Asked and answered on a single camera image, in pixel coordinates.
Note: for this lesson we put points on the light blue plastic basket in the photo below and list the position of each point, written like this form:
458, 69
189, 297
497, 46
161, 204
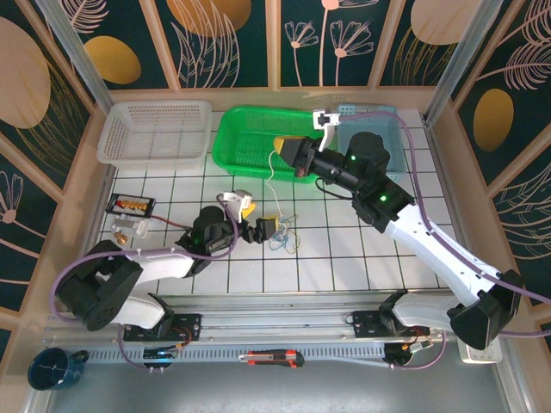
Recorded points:
398, 146

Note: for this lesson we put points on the green plastic basket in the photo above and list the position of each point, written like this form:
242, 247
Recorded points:
241, 129

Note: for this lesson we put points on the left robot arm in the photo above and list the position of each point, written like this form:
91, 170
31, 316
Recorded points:
99, 292

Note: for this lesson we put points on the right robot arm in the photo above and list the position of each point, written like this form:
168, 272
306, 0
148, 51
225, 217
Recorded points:
430, 254

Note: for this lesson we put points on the black board with gold plugs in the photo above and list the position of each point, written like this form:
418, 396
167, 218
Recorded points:
129, 205

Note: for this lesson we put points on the brass fitting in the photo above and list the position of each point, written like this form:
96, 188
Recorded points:
121, 238

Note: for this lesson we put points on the red power lead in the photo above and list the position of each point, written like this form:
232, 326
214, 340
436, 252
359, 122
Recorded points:
419, 344
185, 337

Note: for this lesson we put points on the small black electronics board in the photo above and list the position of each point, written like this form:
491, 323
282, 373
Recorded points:
159, 355
398, 355

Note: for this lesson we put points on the orange black utility knife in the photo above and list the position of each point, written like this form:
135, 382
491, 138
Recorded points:
275, 359

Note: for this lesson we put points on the white plastic basket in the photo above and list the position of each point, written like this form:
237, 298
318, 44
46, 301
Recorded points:
125, 116

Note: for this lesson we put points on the white plastic strip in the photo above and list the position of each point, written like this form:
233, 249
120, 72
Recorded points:
344, 359

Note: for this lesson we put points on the dark blue mug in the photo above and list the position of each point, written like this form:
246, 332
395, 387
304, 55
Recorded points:
47, 370

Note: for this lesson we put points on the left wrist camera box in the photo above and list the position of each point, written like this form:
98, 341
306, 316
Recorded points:
237, 200

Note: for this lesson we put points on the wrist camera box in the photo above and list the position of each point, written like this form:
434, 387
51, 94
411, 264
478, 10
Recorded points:
323, 120
237, 200

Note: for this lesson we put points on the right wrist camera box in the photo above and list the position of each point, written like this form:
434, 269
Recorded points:
323, 120

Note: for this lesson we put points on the white bracket block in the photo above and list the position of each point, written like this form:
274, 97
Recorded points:
129, 224

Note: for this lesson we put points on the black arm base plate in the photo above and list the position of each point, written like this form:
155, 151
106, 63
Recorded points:
366, 320
189, 322

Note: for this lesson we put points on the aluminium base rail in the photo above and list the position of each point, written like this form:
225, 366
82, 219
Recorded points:
275, 322

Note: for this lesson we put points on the aluminium frame post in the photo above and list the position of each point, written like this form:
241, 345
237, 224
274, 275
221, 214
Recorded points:
462, 56
75, 56

